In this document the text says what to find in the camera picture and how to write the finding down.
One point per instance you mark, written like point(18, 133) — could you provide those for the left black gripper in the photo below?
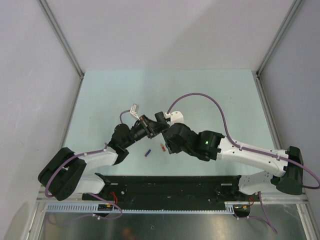
point(151, 128)

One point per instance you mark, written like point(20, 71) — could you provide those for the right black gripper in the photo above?
point(172, 148)

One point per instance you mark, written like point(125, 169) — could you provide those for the black remote control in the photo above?
point(160, 118)

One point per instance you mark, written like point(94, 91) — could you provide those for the red yellow battery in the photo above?
point(163, 147)

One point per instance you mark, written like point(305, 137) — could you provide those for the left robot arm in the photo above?
point(69, 172)

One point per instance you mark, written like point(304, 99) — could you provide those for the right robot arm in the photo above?
point(280, 169)

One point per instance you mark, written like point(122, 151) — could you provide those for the purple blue battery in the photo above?
point(147, 153)

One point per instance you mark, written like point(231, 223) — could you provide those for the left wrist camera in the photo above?
point(134, 111)

